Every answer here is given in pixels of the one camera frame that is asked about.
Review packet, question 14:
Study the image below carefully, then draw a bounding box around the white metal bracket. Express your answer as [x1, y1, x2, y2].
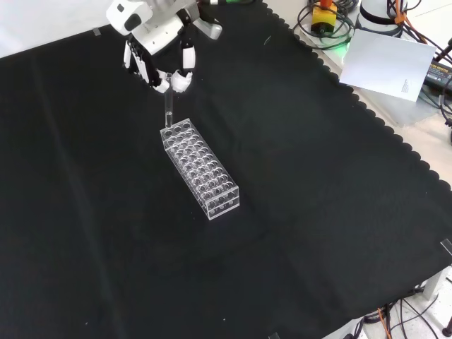
[422, 265, 452, 302]

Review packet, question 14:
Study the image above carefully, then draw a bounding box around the black bench cloth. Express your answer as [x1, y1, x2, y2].
[0, 0, 452, 339]

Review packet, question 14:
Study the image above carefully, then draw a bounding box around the black power adapter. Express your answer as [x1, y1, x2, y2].
[422, 59, 452, 90]

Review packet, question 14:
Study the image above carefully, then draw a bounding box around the white paper sheet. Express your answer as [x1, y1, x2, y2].
[338, 28, 438, 103]

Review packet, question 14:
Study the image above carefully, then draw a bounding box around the yellow stop button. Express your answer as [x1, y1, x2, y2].
[311, 0, 340, 37]

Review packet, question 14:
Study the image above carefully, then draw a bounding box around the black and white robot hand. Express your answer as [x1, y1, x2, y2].
[105, 0, 224, 95]

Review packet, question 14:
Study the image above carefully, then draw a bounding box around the clear plastic test tube rack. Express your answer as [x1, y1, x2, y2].
[159, 119, 241, 221]

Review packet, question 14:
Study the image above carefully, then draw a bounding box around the black cable bundle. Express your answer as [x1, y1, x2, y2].
[352, 287, 452, 339]

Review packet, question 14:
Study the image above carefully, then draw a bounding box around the clear glass test tube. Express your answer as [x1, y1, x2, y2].
[164, 72, 174, 129]

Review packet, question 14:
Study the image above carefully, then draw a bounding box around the orange cable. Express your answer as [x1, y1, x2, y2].
[376, 306, 393, 339]

